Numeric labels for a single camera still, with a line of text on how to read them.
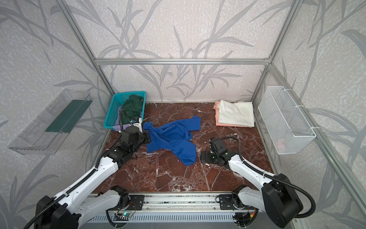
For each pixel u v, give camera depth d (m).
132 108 1.08
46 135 0.64
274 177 0.43
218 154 0.65
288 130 0.61
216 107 1.15
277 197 0.40
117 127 0.94
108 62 0.95
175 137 0.97
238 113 1.08
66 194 0.41
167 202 0.75
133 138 0.60
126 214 0.71
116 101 1.13
